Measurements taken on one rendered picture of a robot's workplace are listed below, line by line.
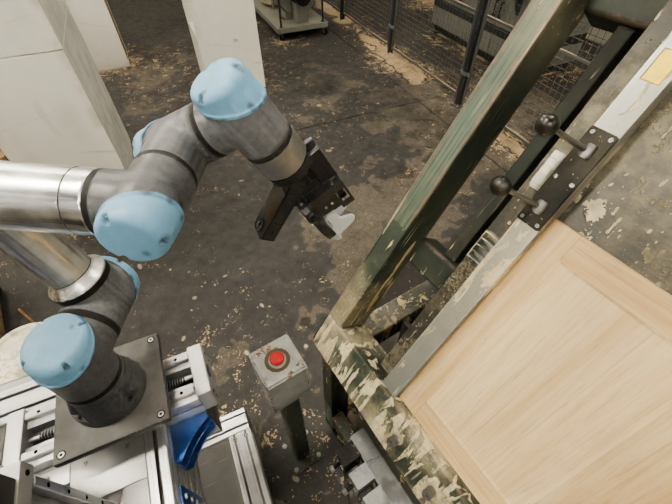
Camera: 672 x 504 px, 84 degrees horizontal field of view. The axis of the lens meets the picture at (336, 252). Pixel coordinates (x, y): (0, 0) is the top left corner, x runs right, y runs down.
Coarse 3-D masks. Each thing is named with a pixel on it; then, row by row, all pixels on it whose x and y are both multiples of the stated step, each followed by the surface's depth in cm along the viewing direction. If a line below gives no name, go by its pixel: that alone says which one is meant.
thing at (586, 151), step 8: (544, 120) 61; (552, 120) 60; (560, 120) 61; (536, 128) 62; (544, 128) 61; (552, 128) 61; (544, 136) 63; (560, 136) 63; (568, 136) 63; (576, 144) 64; (592, 144) 65; (584, 152) 65; (592, 152) 65
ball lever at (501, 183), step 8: (496, 176) 67; (504, 176) 66; (496, 184) 66; (504, 184) 66; (496, 192) 67; (504, 192) 66; (512, 192) 68; (528, 200) 69; (536, 208) 71; (544, 208) 70
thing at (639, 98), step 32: (640, 96) 62; (608, 128) 65; (608, 160) 67; (576, 192) 69; (512, 224) 76; (512, 256) 75; (480, 288) 80; (448, 320) 85; (416, 352) 91; (384, 384) 97
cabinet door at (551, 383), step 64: (576, 256) 69; (512, 320) 77; (576, 320) 69; (640, 320) 63; (448, 384) 87; (512, 384) 77; (576, 384) 69; (640, 384) 63; (448, 448) 87; (512, 448) 77; (576, 448) 69; (640, 448) 63
